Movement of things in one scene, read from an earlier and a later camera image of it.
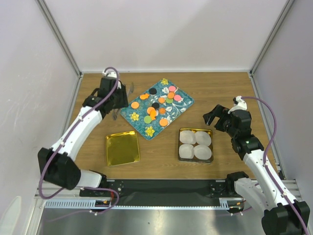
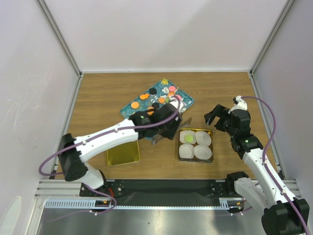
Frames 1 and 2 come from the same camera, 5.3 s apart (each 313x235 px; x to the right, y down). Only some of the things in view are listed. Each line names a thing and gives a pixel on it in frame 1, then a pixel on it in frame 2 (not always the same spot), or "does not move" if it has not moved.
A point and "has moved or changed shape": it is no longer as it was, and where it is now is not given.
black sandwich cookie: (155, 105) does not move
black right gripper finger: (222, 124) does not move
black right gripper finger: (216, 112) does not move
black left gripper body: (120, 99) -> (168, 130)
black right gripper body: (231, 130) does not move
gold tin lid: (122, 148) does not move
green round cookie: (147, 119) has moved or changed shape
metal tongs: (117, 112) -> (155, 137)
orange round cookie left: (135, 105) does not move
